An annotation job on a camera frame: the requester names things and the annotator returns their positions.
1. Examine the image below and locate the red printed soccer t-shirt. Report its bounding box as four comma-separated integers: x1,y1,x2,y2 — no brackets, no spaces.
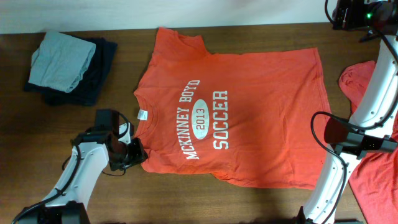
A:
134,28,330,189

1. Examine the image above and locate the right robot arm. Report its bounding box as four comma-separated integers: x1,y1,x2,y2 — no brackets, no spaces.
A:
294,0,397,223

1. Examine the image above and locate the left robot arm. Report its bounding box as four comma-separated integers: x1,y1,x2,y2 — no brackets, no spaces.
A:
12,109,148,224

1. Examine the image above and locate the folded dark navy garment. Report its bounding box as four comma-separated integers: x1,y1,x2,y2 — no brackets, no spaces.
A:
24,38,118,106

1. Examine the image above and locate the folded light grey garment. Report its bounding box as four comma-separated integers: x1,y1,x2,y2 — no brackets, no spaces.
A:
28,31,96,93

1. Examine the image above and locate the red garment at right edge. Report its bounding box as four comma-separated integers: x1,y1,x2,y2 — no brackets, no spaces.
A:
338,61,397,224

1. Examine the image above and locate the right black camera cable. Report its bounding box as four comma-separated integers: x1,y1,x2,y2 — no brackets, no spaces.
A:
310,0,398,224

